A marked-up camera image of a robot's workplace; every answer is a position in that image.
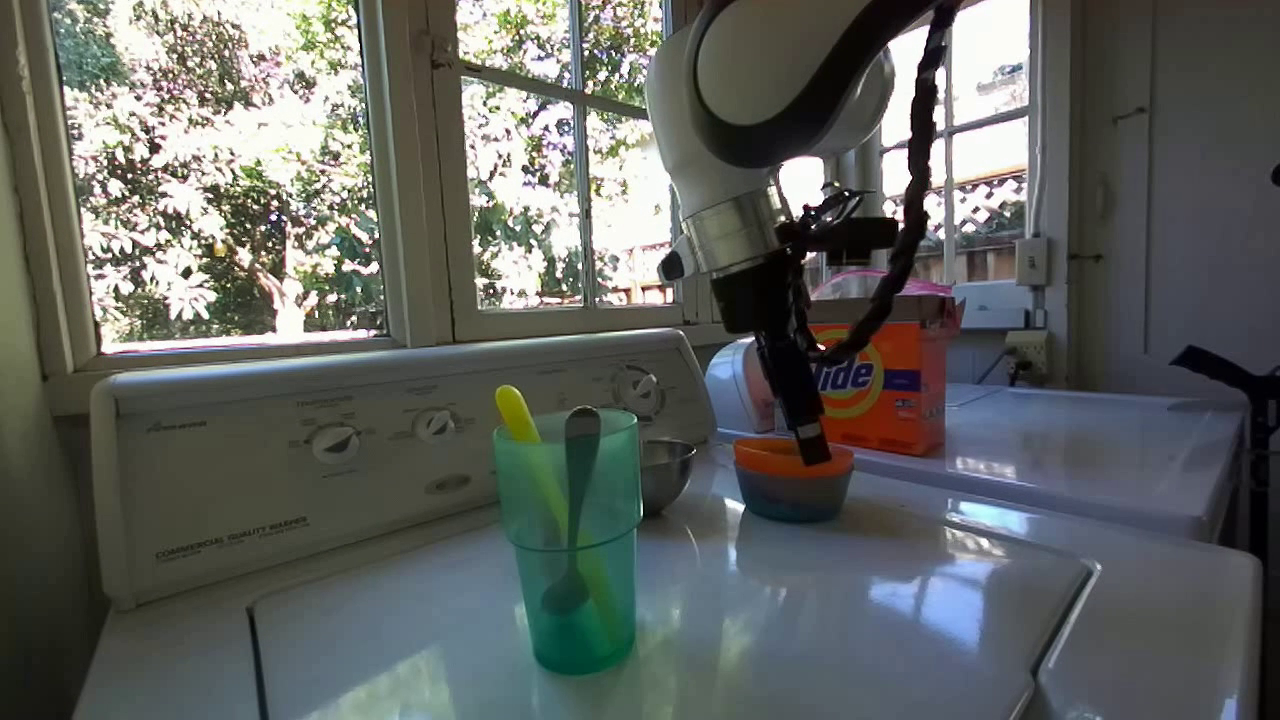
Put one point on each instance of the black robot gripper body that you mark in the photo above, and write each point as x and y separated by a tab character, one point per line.
766	302

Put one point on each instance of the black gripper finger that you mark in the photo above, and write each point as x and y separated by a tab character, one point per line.
798	397

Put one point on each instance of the orange plastic bowl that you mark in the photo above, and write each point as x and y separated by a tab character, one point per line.
780	463

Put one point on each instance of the silver metal bowl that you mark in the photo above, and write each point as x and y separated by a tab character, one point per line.
667	470

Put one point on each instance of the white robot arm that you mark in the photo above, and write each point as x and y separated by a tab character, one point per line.
740	91

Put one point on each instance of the orange Tide detergent box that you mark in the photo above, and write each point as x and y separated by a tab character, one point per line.
892	393

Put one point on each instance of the blue plastic bowl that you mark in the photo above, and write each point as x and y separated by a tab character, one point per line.
795	503

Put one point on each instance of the washer control knob right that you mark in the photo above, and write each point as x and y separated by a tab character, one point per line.
637	388

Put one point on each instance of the washer control knob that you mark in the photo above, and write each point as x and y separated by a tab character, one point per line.
332	442
435	425
637	388

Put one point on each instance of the green translucent plastic cup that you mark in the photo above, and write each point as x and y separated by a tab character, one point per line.
584	607

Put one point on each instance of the yellow plastic spoon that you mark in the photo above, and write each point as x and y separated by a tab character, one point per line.
517	419

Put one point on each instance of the grey metal spoon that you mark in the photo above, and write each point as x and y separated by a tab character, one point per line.
583	438

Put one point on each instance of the washer control knob middle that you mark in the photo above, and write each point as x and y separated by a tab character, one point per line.
435	425

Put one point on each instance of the white dryer machine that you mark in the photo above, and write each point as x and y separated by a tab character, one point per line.
1144	463

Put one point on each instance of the washer control knob left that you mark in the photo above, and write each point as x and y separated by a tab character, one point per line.
332	442

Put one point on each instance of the white washing machine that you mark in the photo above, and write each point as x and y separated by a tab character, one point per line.
249	582

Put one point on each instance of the white wall outlet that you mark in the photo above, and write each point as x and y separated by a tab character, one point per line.
1034	263

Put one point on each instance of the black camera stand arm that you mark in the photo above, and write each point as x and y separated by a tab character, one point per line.
1262	388

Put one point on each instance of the white window frame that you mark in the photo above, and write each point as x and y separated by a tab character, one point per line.
278	177

